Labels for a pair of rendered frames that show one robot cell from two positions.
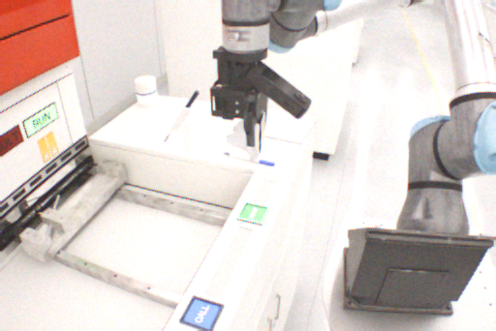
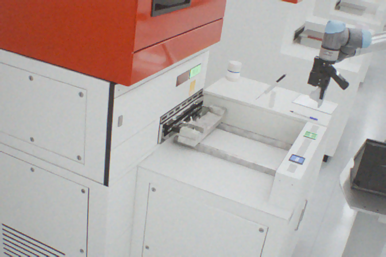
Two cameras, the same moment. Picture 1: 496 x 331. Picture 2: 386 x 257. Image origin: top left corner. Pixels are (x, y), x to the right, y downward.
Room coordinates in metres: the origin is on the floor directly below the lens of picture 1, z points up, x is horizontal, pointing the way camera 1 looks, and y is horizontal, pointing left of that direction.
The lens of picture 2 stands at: (-1.29, 0.42, 1.78)
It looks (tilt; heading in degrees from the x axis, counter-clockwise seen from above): 25 degrees down; 2
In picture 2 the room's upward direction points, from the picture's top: 9 degrees clockwise
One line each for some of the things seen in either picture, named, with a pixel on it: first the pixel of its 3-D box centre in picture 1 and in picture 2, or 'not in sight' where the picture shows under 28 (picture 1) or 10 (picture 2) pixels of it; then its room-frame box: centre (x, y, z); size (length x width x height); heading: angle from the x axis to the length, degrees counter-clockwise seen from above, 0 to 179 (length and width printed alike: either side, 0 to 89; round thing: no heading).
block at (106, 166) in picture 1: (111, 167); (217, 109); (0.83, 0.41, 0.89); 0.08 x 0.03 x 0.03; 72
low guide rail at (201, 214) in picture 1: (159, 203); (246, 133); (0.75, 0.26, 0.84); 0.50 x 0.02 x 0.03; 72
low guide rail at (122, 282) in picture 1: (102, 274); (226, 155); (0.49, 0.34, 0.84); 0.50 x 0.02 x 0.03; 72
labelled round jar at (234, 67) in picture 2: (146, 92); (234, 70); (1.12, 0.36, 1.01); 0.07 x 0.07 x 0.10
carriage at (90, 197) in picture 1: (78, 209); (203, 127); (0.68, 0.46, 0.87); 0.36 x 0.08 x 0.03; 162
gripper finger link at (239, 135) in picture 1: (241, 141); (316, 97); (0.56, 0.02, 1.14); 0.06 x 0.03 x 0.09; 72
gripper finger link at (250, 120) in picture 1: (251, 122); (323, 89); (0.54, 0.00, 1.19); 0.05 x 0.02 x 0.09; 162
